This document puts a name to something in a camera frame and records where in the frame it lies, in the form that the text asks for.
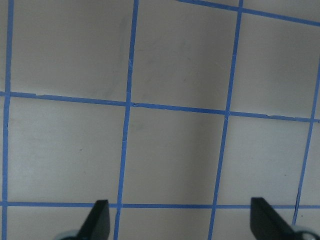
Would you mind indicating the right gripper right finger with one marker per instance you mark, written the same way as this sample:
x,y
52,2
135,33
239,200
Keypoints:
x,y
267,224

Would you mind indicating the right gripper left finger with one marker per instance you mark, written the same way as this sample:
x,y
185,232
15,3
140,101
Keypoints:
x,y
97,225

